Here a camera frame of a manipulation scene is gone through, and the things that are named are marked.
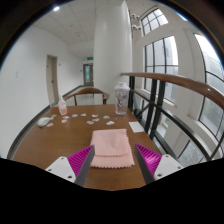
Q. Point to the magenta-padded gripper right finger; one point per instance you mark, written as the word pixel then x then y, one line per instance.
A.
pixel 150 160

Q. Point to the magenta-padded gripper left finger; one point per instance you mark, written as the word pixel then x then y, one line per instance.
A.
pixel 80 160

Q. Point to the pink towel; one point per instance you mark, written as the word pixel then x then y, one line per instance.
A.
pixel 111 146

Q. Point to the white paper card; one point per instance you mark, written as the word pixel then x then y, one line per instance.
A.
pixel 136 126

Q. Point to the small colourful sticker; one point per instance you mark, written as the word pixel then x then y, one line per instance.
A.
pixel 90 122
pixel 96 119
pixel 110 123
pixel 74 115
pixel 83 114
pixel 95 115
pixel 54 115
pixel 64 121
pixel 49 124
pixel 51 118
pixel 66 117
pixel 106 117

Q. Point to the white computer mouse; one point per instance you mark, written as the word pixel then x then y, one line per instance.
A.
pixel 43 121

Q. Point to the white pump bottle orange label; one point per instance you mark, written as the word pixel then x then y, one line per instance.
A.
pixel 62 107

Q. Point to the wooden chair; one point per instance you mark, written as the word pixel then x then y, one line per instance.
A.
pixel 87 90

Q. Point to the wooden-topped black railing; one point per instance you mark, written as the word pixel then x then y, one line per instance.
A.
pixel 173 80

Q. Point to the glazed double door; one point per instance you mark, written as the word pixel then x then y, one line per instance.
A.
pixel 88 74

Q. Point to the beige single door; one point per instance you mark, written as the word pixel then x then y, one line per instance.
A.
pixel 52 78

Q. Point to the wide black-framed window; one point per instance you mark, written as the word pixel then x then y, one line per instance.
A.
pixel 211 83

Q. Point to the green exit sign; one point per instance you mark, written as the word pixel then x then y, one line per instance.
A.
pixel 90 58

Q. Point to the tall black-framed window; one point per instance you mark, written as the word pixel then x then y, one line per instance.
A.
pixel 161 53

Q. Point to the arched black-framed window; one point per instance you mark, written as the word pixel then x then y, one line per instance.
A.
pixel 154 20

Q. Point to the round ceiling light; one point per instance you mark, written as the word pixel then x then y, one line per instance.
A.
pixel 56 8

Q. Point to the white security camera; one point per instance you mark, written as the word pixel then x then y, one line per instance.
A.
pixel 136 27
pixel 135 16

